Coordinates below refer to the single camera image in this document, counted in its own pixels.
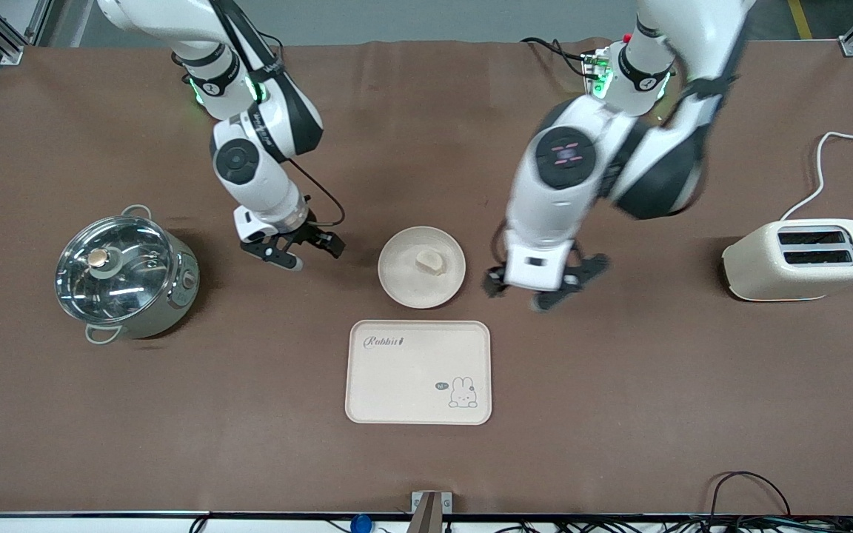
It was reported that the grey metal camera bracket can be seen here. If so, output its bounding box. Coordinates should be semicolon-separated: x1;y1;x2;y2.
410;491;454;533

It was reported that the black cable bundle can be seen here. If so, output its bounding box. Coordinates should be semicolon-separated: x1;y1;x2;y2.
704;471;853;533

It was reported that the round cream plate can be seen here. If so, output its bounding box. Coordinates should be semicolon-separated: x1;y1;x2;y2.
378;226;466;309

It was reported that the brown table mat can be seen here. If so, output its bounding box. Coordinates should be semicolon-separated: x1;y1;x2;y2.
0;38;853;517

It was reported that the black arm base cable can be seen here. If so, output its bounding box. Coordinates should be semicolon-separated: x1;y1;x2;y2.
520;37;592;79

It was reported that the cream rabbit print tray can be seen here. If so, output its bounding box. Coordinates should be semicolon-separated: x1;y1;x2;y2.
344;319;492;426

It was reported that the silver electric cooking pot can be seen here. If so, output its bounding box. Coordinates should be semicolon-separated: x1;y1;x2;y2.
54;204;201;346

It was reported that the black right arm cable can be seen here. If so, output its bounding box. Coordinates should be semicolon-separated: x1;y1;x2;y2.
288;158;347;227

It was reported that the cream two-slot toaster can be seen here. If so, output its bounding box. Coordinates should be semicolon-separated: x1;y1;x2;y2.
721;218;853;303

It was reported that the white toaster power cable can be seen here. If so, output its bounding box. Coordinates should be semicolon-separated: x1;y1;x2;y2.
779;131;853;222

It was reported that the arm base connector block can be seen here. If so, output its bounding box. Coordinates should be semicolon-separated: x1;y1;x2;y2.
581;47;614;102

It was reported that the glass pot lid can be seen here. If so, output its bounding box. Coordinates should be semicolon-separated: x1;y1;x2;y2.
55;215;175;326

